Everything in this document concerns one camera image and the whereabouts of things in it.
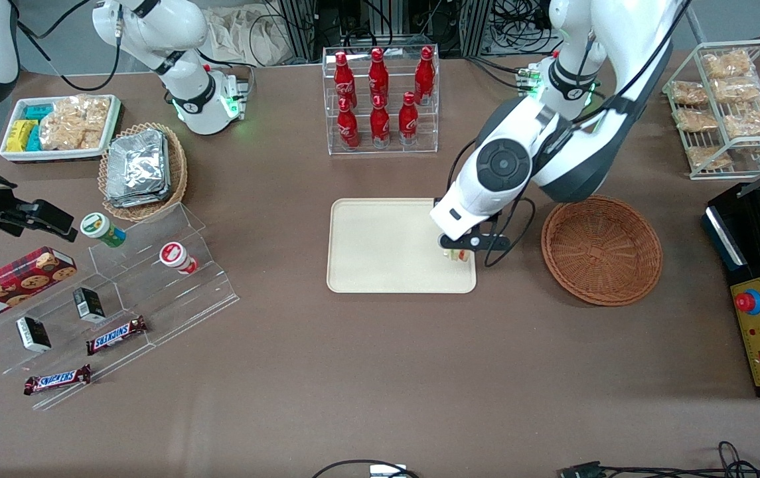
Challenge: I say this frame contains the white rectangular snack tray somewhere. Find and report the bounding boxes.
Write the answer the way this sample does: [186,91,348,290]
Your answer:
[0,94,121,163]

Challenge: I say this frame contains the beige plastic tray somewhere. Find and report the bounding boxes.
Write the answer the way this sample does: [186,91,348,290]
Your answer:
[327,198,477,294]

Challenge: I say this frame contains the round brown wicker basket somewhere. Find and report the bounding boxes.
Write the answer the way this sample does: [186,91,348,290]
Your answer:
[541,194,663,307]

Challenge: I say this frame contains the tan oval wicker basket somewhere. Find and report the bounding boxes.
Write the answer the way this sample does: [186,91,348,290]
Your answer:
[98,122,189,222]

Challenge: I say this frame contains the red tartan cookie box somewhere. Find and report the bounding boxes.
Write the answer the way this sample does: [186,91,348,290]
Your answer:
[0,246,78,328]

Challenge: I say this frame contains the green lidded snack cup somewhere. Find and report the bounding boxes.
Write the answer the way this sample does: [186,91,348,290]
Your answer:
[80,212,127,248]

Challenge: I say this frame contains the yellow snack pack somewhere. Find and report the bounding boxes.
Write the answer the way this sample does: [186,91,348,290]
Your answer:
[6,119,38,153]

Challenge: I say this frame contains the small black box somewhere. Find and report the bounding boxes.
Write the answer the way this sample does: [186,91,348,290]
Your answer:
[73,286,106,324]
[16,316,52,353]

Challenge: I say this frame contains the large clear bag of crackers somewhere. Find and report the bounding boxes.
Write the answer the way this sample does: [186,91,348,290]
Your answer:
[39,95,112,151]

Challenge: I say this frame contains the clear acrylic bottle rack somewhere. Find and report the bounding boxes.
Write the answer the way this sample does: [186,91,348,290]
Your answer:
[322,45,440,156]

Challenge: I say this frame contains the silver foil packs stack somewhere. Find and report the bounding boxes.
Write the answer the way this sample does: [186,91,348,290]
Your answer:
[106,129,172,208]

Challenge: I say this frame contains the red cola bottle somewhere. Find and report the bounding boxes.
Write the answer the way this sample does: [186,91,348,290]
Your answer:
[414,46,436,107]
[334,52,358,110]
[398,92,419,145]
[370,95,392,148]
[368,48,390,107]
[337,98,361,150]

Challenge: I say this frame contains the Snickers chocolate bar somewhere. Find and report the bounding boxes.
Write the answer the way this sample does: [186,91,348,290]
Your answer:
[86,316,148,356]
[24,364,92,396]

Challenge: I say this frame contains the clear acrylic stepped display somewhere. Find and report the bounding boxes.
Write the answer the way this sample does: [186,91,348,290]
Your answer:
[0,202,241,412]

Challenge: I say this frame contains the red lidded snack cup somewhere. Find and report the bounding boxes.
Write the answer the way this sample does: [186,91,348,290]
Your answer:
[159,242,198,275]

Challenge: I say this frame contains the clear bag of fried snacks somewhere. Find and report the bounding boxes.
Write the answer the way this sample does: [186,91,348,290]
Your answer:
[674,108,720,133]
[685,146,733,171]
[671,80,706,107]
[702,50,756,80]
[712,76,760,104]
[723,106,760,139]

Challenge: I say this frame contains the beige cloth bag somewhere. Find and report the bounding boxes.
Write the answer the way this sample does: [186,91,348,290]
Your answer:
[204,5,291,67]

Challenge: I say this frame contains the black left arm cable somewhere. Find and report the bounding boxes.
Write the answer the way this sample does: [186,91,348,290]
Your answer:
[446,0,694,268]

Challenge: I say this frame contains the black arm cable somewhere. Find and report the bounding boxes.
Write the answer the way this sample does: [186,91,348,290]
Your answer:
[446,0,694,268]
[16,0,123,92]

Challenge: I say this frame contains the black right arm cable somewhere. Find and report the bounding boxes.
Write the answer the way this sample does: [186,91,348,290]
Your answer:
[16,0,123,92]

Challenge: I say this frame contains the aluminium frame post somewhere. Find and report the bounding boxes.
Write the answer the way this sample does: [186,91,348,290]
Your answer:
[459,0,494,58]
[280,0,318,60]

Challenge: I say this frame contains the thin black looped cable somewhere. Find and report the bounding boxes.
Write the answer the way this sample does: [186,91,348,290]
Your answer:
[312,459,420,478]

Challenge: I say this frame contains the black cable connector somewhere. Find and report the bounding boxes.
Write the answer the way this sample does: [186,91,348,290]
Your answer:
[560,461,610,478]

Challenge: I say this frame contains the white wire rack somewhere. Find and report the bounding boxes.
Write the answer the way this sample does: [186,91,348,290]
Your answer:
[662,39,760,181]

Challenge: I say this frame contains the black cable bundle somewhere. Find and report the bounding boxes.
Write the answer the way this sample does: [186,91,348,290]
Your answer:
[605,441,760,478]

